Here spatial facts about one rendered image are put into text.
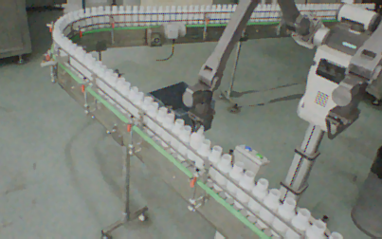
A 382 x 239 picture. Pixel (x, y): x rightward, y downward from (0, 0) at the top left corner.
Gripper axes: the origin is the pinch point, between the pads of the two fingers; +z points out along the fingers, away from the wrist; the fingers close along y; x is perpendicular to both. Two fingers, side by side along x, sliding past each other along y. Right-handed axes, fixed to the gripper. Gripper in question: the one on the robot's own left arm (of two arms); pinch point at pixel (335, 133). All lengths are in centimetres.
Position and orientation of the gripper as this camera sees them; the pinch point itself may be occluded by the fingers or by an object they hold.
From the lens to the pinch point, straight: 119.6
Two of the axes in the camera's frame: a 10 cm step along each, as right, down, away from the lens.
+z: -1.1, 8.3, 5.5
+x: -6.8, -4.7, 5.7
